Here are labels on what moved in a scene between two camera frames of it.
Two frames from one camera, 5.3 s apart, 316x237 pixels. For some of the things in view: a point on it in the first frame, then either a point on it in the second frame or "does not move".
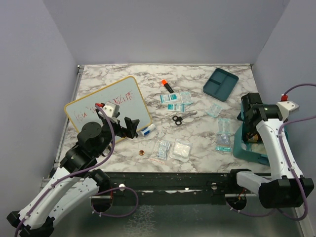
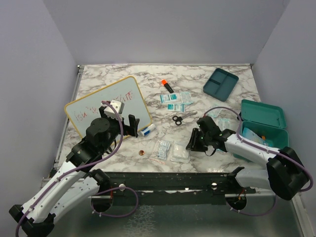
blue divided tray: (220, 84) does not move
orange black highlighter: (164, 82) does not move
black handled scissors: (178, 119) does not move
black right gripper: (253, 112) to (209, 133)
